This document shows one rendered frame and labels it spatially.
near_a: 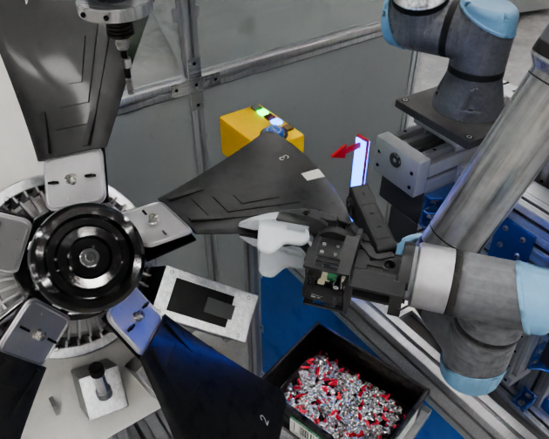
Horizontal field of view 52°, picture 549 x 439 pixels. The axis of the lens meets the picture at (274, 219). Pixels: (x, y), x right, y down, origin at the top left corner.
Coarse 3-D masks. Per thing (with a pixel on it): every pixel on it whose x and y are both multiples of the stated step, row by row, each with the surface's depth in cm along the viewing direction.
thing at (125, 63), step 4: (124, 52) 55; (124, 56) 55; (128, 56) 56; (120, 60) 56; (124, 60) 55; (128, 60) 56; (124, 64) 56; (128, 64) 56; (124, 68) 56; (128, 68) 56; (128, 72) 56; (128, 76) 57; (128, 80) 57; (128, 84) 57; (132, 84) 58; (128, 88) 57; (132, 88) 58; (128, 92) 58; (132, 92) 58
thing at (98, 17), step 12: (84, 0) 51; (96, 0) 51; (132, 0) 51; (144, 0) 51; (84, 12) 50; (96, 12) 50; (108, 12) 49; (120, 12) 50; (132, 12) 50; (144, 12) 51
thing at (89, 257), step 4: (88, 248) 60; (92, 248) 60; (84, 252) 60; (88, 252) 60; (92, 252) 60; (96, 252) 60; (80, 256) 59; (84, 256) 59; (88, 256) 59; (92, 256) 60; (96, 256) 60; (80, 260) 59; (84, 260) 59; (88, 260) 59; (92, 260) 60; (96, 260) 60; (84, 264) 59; (88, 264) 60; (92, 264) 60; (96, 264) 60
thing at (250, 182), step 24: (264, 144) 84; (288, 144) 84; (216, 168) 79; (240, 168) 79; (264, 168) 80; (288, 168) 80; (312, 168) 81; (168, 192) 75; (192, 192) 74; (216, 192) 74; (240, 192) 74; (264, 192) 75; (288, 192) 76; (312, 192) 78; (336, 192) 79; (192, 216) 69; (216, 216) 70; (240, 216) 71
